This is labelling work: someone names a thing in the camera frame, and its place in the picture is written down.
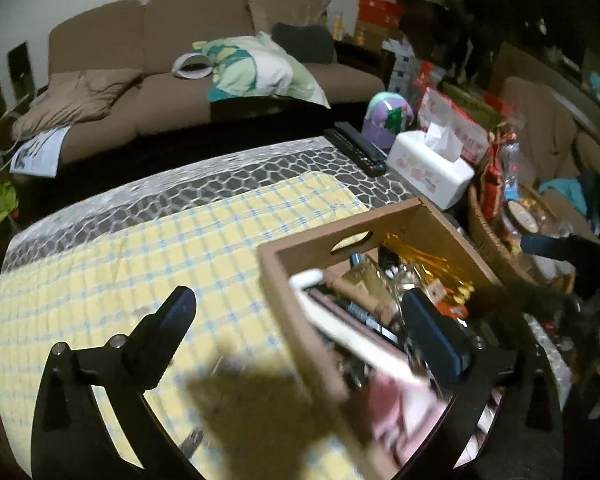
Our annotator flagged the purple round container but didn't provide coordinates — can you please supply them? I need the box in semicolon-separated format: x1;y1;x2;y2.
362;91;414;151

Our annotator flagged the black cushion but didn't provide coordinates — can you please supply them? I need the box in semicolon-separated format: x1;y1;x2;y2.
272;23;335;64

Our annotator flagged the white printed paper sheet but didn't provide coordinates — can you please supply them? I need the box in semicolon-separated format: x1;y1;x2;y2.
9;126;70;178

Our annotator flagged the red gift box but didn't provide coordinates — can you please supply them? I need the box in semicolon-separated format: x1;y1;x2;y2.
356;0;404;37

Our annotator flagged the brown cardboard box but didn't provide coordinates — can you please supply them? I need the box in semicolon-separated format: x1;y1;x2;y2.
257;197;501;479

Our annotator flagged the black remote control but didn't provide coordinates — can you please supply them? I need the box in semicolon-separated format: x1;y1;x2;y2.
325;122;387;178

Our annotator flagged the white tissue box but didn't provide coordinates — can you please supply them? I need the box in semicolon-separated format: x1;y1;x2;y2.
387;122;475;210

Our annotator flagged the yellow blue plaid cloth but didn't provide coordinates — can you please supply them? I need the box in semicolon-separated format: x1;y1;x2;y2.
0;171;365;468

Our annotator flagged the brown sofa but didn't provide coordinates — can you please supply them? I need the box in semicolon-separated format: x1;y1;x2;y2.
11;0;387;166

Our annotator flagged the brown folded blanket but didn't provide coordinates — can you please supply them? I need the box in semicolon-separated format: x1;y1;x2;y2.
12;68;142;141

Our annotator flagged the wicker basket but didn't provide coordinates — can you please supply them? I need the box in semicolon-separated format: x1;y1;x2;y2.
467;183;576;294

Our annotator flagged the green white patterned pillow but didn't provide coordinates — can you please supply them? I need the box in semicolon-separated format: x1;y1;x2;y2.
171;32;329;107

